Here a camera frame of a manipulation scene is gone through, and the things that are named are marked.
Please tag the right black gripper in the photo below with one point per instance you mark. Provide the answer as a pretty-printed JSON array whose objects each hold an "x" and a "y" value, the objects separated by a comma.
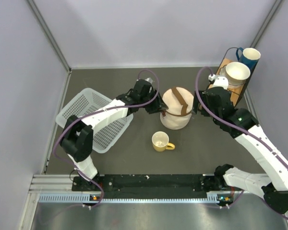
[{"x": 195, "y": 106}]

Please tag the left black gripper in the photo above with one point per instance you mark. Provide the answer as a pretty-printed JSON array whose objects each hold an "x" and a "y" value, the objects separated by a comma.
[{"x": 158, "y": 105}]

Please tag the cream round laundry bag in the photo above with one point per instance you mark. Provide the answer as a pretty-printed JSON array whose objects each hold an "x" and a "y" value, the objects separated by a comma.
[{"x": 179, "y": 101}]

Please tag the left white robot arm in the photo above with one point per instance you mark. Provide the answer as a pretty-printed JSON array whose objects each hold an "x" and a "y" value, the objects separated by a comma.
[{"x": 78, "y": 133}]

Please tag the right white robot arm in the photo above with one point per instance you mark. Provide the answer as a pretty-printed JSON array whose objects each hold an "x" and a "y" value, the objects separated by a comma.
[{"x": 244, "y": 128}]

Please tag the yellow ceramic mug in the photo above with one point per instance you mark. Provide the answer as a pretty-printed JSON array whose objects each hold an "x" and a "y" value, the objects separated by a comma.
[{"x": 160, "y": 142}]

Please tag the white ceramic bowl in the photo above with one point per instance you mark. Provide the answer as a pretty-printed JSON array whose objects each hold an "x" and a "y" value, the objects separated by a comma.
[{"x": 237, "y": 73}]

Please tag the white perforated plastic basket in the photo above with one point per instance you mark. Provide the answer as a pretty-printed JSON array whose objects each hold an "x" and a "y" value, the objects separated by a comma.
[{"x": 108, "y": 125}]

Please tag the blue white mug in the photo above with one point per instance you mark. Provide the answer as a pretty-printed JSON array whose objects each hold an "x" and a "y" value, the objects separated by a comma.
[{"x": 248, "y": 56}]

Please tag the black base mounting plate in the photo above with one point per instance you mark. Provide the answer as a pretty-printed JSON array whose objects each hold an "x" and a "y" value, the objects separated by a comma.
[{"x": 159, "y": 185}]

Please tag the black wire wooden rack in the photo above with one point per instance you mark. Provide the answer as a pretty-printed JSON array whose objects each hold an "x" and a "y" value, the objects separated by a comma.
[{"x": 237, "y": 91}]

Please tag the grey slotted cable duct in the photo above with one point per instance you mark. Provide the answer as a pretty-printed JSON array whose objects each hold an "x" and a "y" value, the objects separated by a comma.
[{"x": 91, "y": 199}]

